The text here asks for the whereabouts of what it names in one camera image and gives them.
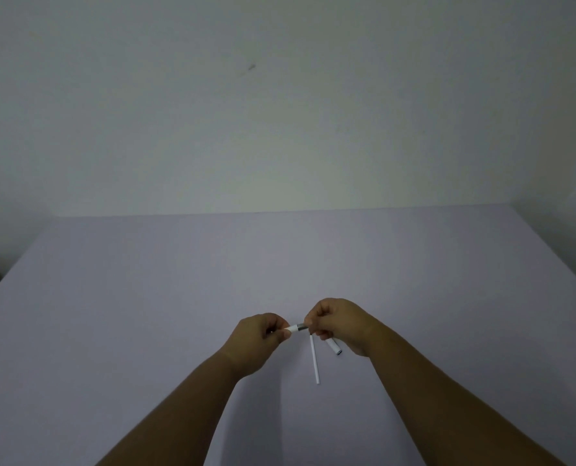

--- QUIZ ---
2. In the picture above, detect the person's left forearm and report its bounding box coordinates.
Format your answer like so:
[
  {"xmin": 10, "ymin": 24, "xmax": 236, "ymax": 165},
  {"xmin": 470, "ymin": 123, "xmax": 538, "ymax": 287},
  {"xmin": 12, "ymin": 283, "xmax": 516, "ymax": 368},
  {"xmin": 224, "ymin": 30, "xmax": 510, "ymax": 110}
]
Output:
[{"xmin": 95, "ymin": 351, "xmax": 242, "ymax": 466}]

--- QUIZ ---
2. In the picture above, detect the person's right hand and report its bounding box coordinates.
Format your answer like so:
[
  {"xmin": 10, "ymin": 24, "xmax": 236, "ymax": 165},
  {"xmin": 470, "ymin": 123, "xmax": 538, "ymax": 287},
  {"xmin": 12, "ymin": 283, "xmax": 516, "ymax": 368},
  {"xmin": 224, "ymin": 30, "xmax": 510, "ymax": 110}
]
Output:
[{"xmin": 304, "ymin": 298, "xmax": 385, "ymax": 359}]

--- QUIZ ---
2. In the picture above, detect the person's right forearm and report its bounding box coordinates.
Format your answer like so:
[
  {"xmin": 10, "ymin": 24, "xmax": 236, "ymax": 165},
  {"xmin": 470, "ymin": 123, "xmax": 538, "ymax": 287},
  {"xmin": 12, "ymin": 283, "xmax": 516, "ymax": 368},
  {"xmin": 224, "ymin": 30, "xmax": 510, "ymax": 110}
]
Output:
[{"xmin": 365, "ymin": 325, "xmax": 567, "ymax": 466}]

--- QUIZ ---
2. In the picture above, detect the white pen refill tube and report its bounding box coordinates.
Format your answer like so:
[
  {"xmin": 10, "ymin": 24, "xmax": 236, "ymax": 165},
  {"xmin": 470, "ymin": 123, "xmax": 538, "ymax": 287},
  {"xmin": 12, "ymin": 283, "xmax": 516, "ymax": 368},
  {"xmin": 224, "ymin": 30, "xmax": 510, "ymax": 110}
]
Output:
[{"xmin": 309, "ymin": 335, "xmax": 321, "ymax": 385}]

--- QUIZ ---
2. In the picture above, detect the person's left hand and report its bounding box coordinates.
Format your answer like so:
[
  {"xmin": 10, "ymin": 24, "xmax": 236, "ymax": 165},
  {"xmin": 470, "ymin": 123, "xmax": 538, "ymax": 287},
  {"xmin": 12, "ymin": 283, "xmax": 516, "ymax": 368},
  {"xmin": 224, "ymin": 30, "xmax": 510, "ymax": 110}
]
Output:
[{"xmin": 219, "ymin": 313, "xmax": 292, "ymax": 382}]

